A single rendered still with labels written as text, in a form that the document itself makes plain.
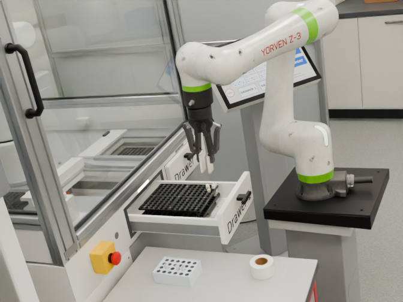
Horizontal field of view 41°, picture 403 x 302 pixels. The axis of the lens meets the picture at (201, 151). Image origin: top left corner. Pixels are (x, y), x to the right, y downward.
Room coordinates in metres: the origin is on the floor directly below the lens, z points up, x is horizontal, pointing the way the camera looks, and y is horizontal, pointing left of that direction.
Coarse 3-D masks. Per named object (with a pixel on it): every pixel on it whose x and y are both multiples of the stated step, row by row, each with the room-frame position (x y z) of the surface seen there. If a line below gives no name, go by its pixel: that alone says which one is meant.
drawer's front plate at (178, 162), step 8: (184, 152) 1.97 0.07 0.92; (176, 160) 1.90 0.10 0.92; (184, 160) 1.96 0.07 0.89; (168, 168) 1.84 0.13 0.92; (176, 168) 1.89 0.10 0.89; (184, 168) 1.95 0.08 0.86; (192, 168) 2.01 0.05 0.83; (168, 176) 1.84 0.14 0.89; (176, 176) 1.88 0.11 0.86; (184, 176) 1.93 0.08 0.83
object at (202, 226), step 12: (156, 180) 1.81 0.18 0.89; (168, 180) 1.79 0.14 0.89; (180, 180) 1.77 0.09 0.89; (144, 192) 1.73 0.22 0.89; (228, 192) 1.68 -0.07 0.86; (132, 204) 1.65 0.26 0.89; (216, 204) 1.65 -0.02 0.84; (132, 216) 1.57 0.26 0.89; (144, 216) 1.55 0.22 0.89; (156, 216) 1.54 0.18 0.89; (168, 216) 1.52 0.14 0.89; (180, 216) 1.51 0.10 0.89; (132, 228) 1.58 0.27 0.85; (144, 228) 1.56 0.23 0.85; (156, 228) 1.54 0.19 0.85; (168, 228) 1.52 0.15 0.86; (180, 228) 1.50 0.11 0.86; (192, 228) 1.48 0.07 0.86; (204, 228) 1.46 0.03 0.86; (216, 228) 1.45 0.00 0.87
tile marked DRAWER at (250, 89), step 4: (252, 84) 2.37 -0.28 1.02; (240, 88) 2.35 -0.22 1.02; (244, 88) 2.35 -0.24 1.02; (248, 88) 2.35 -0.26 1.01; (252, 88) 2.36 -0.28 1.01; (256, 88) 2.36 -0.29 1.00; (240, 92) 2.33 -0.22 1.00; (244, 92) 2.33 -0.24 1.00; (248, 92) 2.34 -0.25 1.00; (252, 92) 2.34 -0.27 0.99; (256, 92) 2.34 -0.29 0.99; (244, 96) 2.32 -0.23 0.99
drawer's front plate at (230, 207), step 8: (248, 176) 1.66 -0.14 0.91; (240, 184) 1.59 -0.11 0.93; (248, 184) 1.65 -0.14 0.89; (232, 192) 1.54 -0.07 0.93; (240, 192) 1.58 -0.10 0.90; (232, 200) 1.51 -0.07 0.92; (248, 200) 1.63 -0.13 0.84; (224, 208) 1.45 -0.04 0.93; (232, 208) 1.50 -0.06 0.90; (240, 208) 1.56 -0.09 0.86; (216, 216) 1.43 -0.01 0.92; (224, 216) 1.43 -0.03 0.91; (232, 216) 1.49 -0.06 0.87; (240, 216) 1.55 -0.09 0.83; (224, 224) 1.43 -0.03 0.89; (232, 224) 1.48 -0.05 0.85; (224, 232) 1.42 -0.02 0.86; (232, 232) 1.47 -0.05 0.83; (224, 240) 1.42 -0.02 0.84
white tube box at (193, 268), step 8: (160, 264) 1.42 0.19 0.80; (168, 264) 1.41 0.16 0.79; (176, 264) 1.40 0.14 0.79; (184, 264) 1.39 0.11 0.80; (192, 264) 1.38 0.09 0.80; (200, 264) 1.39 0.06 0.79; (152, 272) 1.38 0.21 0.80; (160, 272) 1.37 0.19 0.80; (168, 272) 1.37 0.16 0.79; (176, 272) 1.36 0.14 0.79; (184, 272) 1.35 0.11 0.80; (192, 272) 1.34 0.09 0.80; (200, 272) 1.38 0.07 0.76; (160, 280) 1.37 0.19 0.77; (168, 280) 1.35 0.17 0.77; (176, 280) 1.34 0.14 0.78; (184, 280) 1.33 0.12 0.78; (192, 280) 1.33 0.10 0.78
